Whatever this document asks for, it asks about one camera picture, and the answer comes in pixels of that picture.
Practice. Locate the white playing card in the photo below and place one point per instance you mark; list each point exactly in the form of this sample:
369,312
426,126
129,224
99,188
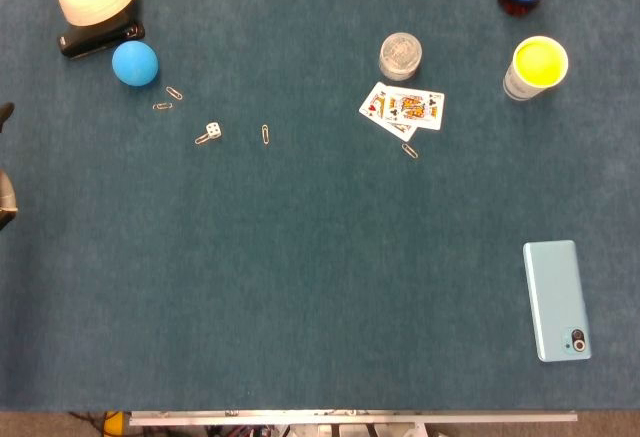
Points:
402,130

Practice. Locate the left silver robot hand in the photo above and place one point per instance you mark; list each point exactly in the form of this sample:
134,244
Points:
5,197

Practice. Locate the blue ball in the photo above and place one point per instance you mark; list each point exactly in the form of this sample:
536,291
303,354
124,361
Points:
134,63

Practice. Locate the king of clubs card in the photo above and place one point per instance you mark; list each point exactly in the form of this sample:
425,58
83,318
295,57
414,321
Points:
415,109

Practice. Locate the light blue smartphone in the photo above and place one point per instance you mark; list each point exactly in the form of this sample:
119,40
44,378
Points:
556,302

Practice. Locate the silver paper clip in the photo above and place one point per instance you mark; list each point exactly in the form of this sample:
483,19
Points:
174,93
202,139
265,134
410,150
163,106

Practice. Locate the king of hearts card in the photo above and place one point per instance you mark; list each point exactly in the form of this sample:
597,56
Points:
374,103

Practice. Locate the paper cup yellow inside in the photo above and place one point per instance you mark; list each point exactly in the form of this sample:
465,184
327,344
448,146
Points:
537,67

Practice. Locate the white die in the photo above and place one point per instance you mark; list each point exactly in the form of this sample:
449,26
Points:
213,130

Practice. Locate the yellow object under table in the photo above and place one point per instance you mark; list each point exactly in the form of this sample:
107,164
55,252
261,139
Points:
114,423

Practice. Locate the clear round lidded jar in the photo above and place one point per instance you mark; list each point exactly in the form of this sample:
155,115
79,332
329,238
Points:
400,56

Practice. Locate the black stapler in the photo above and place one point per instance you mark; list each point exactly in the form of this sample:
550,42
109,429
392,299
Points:
97,39

